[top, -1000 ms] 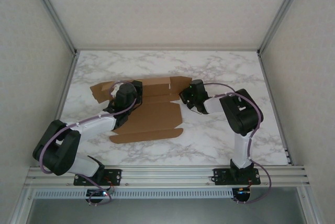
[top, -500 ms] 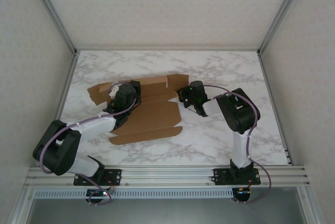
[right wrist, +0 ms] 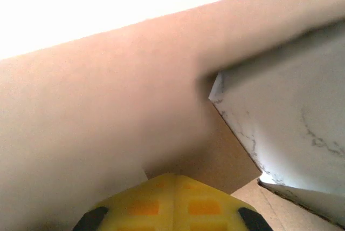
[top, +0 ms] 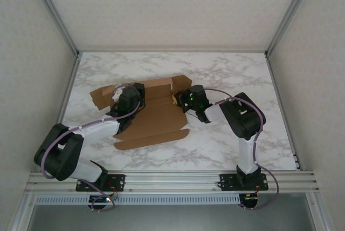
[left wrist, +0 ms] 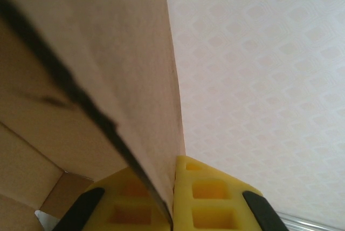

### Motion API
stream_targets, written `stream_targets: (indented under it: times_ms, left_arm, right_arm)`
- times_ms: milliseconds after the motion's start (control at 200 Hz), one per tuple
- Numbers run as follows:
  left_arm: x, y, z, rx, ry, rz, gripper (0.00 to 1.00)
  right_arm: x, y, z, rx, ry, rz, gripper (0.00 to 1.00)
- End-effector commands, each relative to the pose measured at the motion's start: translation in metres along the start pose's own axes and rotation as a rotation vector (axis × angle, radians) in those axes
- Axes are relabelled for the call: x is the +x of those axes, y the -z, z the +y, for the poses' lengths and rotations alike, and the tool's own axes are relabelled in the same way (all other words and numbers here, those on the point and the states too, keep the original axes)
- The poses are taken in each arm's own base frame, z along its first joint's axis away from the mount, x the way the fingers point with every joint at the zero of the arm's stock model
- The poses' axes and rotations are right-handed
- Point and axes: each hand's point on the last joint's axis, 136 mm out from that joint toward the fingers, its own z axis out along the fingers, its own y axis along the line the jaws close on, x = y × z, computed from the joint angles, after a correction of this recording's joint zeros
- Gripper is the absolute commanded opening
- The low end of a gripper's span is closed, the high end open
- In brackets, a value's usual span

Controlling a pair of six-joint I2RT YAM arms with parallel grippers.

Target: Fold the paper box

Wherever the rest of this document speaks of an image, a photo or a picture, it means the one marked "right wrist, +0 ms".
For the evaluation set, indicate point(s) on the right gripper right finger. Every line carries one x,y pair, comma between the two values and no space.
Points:
210,206

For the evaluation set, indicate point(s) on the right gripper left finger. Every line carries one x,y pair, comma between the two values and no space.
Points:
140,204

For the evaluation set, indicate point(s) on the brown cardboard box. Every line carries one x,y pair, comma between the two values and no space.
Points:
107,101

